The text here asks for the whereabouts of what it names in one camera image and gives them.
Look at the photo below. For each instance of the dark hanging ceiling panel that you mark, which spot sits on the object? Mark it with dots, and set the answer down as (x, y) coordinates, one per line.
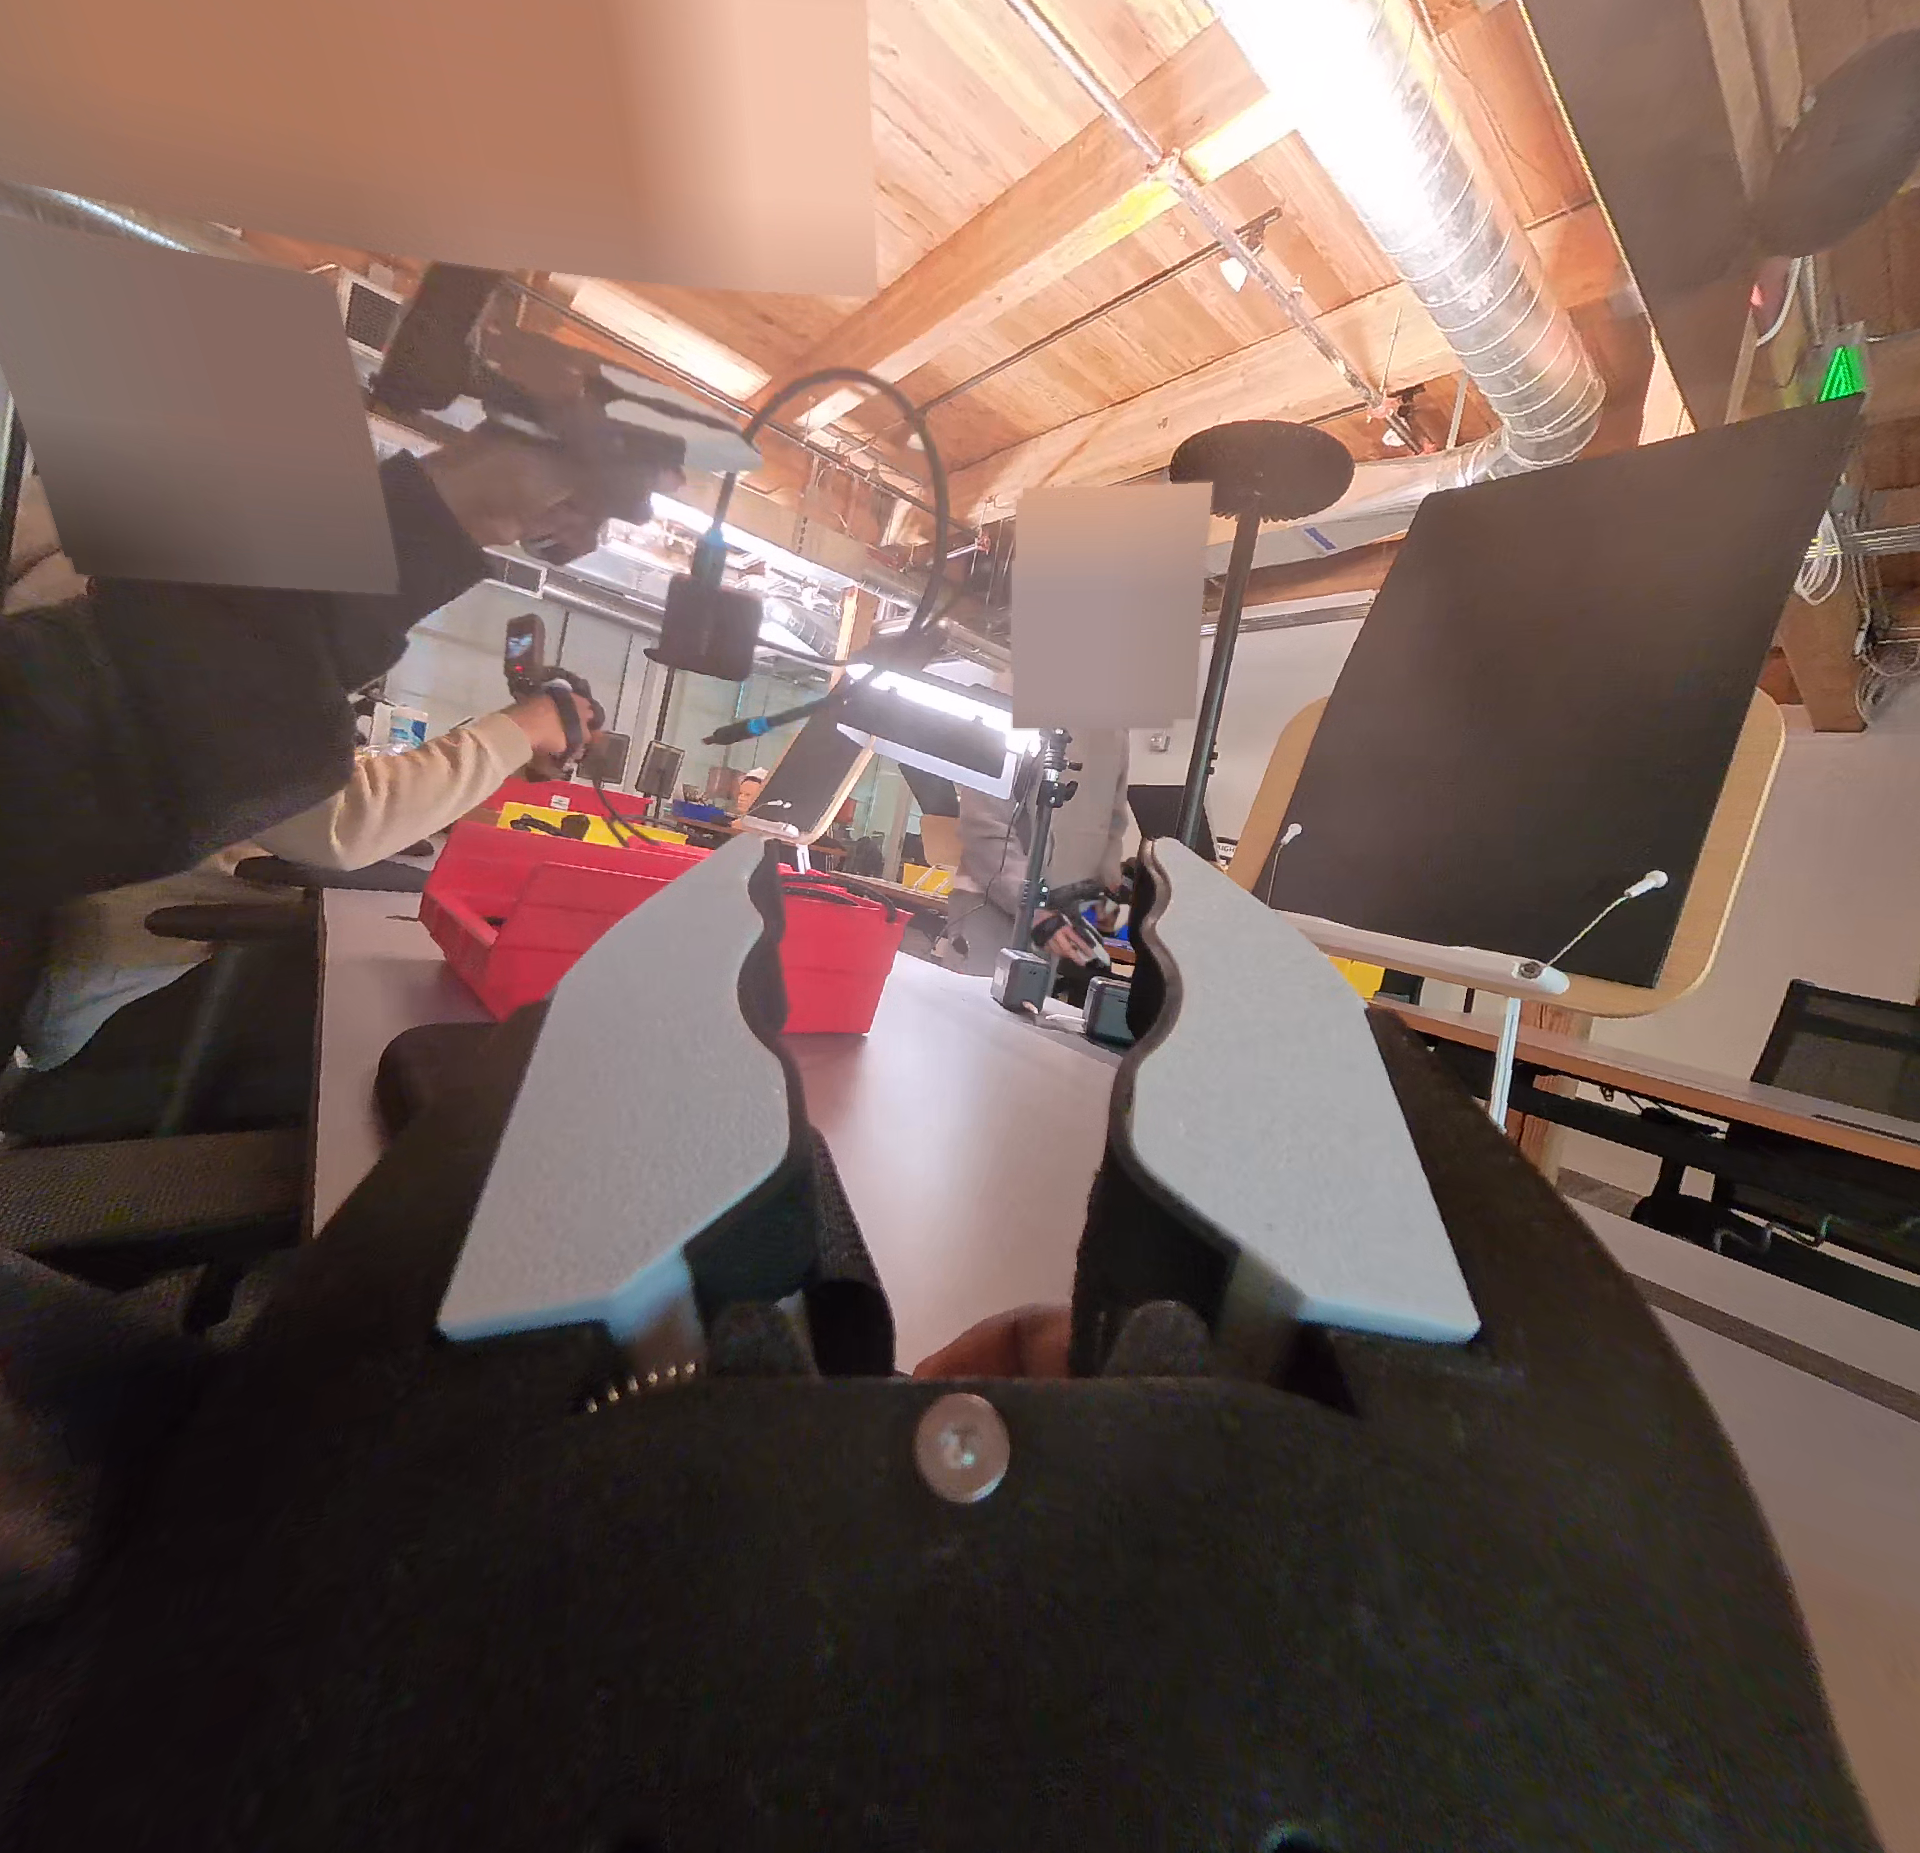
(1620, 83)

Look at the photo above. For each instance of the dark printed shirt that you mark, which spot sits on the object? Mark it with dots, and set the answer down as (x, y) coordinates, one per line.
(150, 743)

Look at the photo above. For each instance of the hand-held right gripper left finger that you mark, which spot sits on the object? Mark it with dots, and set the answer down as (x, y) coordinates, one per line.
(630, 1118)

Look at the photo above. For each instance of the black round fan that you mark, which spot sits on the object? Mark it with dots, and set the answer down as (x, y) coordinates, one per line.
(1845, 145)

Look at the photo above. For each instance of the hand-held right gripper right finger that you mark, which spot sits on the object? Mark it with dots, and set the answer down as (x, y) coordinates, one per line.
(1289, 1132)

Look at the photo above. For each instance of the black board on wooden stand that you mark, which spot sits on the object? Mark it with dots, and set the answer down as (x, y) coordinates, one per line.
(1573, 682)

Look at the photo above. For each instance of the bright light panel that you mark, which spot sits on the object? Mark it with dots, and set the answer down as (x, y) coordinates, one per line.
(930, 713)

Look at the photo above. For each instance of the small grey box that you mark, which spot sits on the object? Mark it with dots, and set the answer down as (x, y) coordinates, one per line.
(1023, 981)
(1110, 1011)

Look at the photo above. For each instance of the black adapter hub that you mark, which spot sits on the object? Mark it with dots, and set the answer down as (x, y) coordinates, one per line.
(704, 627)

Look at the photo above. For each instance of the person's left hand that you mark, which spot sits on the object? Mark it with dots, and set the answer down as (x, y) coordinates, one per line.
(533, 494)

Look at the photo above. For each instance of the small black board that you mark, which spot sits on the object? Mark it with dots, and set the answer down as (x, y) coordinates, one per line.
(801, 781)

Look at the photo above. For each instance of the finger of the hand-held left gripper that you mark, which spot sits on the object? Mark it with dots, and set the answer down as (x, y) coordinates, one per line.
(676, 420)

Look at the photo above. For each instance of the green exit sign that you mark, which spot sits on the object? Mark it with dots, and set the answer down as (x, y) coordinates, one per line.
(1841, 379)

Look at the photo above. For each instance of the black disc on pole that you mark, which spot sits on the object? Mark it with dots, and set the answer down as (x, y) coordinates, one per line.
(1261, 461)

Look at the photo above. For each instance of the red plastic bin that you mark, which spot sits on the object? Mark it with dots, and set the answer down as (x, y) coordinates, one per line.
(480, 895)
(838, 970)
(525, 799)

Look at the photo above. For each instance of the yellow plastic bin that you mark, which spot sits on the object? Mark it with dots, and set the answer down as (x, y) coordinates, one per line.
(1356, 978)

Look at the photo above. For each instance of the black office chair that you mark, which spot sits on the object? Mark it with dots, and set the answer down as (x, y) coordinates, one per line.
(150, 1178)

